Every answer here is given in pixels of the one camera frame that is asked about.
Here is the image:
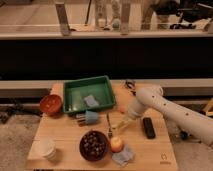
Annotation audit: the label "orange carrot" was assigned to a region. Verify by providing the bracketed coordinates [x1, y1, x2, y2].
[119, 106, 127, 114]

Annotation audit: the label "white stacked bowls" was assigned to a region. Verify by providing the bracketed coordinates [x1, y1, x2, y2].
[36, 139, 56, 160]

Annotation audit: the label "dark bowl with food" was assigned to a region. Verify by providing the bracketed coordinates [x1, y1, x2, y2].
[79, 130, 109, 162]

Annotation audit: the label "black office chair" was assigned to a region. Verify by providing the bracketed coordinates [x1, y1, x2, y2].
[151, 0, 213, 29]

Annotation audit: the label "blue cup with brush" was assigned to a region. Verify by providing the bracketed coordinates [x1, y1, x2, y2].
[76, 111, 99, 125]

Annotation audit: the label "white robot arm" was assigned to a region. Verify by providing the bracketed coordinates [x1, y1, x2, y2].
[127, 86, 213, 149]

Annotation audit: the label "red bowl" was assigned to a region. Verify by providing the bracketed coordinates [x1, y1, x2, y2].
[39, 94, 62, 116]

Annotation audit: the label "black handled scissors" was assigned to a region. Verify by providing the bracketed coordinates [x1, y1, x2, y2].
[125, 80, 136, 95]

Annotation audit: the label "black remote control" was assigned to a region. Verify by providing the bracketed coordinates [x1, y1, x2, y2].
[143, 117, 156, 139]

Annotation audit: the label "apple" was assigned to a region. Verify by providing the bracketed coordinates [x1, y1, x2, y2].
[110, 137, 124, 152]

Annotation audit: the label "metal fork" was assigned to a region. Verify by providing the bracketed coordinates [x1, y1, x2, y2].
[106, 113, 113, 139]

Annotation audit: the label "blue sponge in tray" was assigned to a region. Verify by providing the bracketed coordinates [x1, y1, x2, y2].
[84, 95, 99, 107]

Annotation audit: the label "wooden board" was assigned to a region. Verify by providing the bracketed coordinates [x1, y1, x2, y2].
[25, 81, 179, 171]

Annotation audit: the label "green plastic tray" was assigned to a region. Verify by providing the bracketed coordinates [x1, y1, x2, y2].
[63, 76, 116, 115]

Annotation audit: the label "blue cloth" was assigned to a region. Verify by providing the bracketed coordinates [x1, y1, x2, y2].
[112, 144, 134, 166]

